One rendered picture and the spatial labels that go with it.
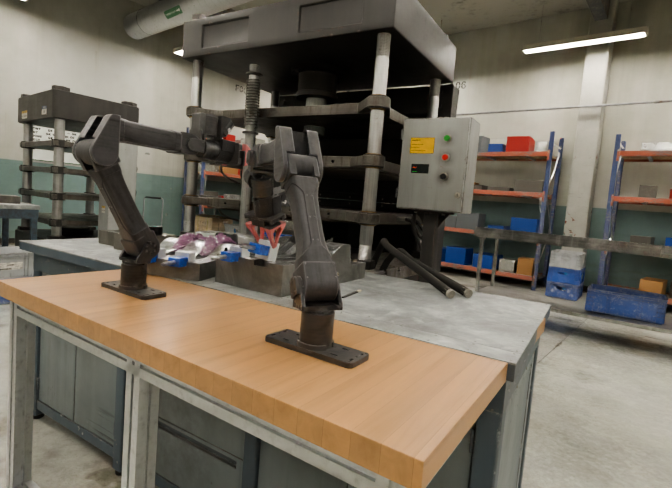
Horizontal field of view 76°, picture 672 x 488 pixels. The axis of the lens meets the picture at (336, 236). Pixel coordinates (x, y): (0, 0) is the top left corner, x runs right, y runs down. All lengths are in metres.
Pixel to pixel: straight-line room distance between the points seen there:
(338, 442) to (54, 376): 1.80
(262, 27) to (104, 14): 6.88
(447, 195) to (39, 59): 7.47
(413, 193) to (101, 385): 1.48
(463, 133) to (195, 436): 1.50
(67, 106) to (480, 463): 5.27
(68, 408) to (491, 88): 7.60
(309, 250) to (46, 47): 8.00
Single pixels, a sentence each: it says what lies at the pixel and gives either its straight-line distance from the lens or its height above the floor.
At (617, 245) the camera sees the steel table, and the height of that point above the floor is 0.90.
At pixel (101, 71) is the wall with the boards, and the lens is 8.87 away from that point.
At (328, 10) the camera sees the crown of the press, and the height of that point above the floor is 1.93.
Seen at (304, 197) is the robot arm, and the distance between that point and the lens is 0.87.
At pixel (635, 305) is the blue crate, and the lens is 4.68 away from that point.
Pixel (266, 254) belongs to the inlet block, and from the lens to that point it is 1.24.
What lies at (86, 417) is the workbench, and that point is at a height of 0.14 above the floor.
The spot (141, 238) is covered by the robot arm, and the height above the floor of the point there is 0.94.
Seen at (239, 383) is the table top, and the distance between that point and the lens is 0.69.
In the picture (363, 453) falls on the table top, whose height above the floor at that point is 0.78.
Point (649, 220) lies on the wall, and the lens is 7.56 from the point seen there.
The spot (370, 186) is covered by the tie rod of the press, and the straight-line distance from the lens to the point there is 1.89.
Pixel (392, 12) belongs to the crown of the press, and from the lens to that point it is 2.00.
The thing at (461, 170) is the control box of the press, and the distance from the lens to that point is 1.89.
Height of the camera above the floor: 1.08
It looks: 5 degrees down
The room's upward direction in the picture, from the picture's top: 5 degrees clockwise
